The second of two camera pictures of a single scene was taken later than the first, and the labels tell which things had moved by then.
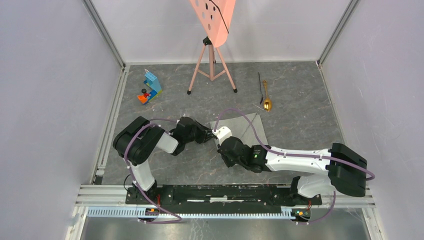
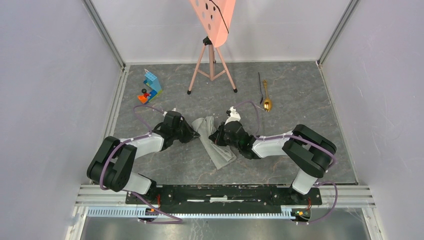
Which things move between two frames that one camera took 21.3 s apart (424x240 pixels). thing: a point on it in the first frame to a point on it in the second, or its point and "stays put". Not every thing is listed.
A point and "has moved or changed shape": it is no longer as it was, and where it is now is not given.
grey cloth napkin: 238,126 has moved or changed shape
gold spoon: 267,102 stays put
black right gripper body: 225,151 to 220,134
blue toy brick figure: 151,82 stays put
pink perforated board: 216,16 stays put
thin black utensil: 261,99 stays put
